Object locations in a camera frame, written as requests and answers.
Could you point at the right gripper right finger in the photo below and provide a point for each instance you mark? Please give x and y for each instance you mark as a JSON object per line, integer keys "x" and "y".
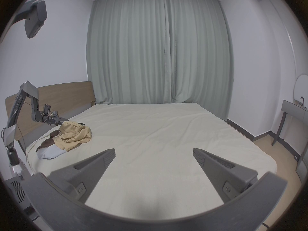
{"x": 216, "y": 174}

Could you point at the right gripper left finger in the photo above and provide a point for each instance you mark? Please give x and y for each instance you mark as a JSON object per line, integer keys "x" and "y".
{"x": 91, "y": 172}

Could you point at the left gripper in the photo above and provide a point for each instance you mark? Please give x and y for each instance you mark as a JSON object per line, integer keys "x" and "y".
{"x": 53, "y": 121}

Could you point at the tan shorts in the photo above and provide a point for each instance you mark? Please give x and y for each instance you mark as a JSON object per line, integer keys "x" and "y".
{"x": 74, "y": 135}

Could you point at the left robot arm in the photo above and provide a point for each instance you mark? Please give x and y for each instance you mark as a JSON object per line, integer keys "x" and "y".
{"x": 32, "y": 90}

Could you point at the bed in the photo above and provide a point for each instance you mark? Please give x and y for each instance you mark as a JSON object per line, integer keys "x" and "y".
{"x": 156, "y": 129}

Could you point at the brown garment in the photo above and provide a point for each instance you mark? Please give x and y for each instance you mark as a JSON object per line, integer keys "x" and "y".
{"x": 48, "y": 142}

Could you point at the black garment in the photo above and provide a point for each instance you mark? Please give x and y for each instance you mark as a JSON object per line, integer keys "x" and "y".
{"x": 81, "y": 123}

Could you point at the white garment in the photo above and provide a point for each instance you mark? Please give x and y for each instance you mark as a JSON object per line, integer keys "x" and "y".
{"x": 49, "y": 154}

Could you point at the grey side table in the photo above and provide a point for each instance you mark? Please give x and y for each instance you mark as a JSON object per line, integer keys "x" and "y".
{"x": 292, "y": 109}

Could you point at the pale green curtain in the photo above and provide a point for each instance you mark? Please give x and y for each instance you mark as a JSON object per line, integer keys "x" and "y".
{"x": 132, "y": 56}

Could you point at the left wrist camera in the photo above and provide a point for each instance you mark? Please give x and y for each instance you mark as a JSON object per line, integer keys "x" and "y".
{"x": 55, "y": 113}

